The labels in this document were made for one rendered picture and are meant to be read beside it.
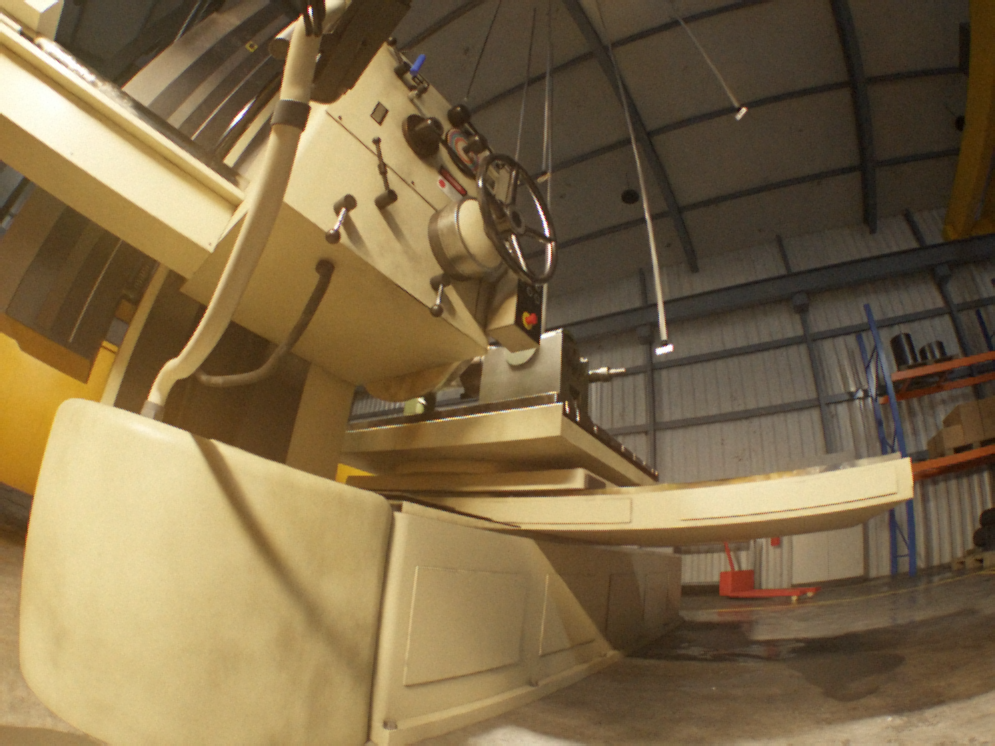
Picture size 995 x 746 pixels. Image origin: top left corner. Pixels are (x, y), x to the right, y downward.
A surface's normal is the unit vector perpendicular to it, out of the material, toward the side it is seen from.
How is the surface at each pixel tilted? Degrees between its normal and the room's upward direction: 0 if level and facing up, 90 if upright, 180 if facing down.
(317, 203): 90
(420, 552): 90
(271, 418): 90
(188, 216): 90
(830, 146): 169
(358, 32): 157
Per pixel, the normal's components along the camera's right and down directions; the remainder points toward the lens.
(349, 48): 0.30, 0.88
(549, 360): -0.56, -0.40
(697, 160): -0.21, 0.81
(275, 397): 0.82, -0.16
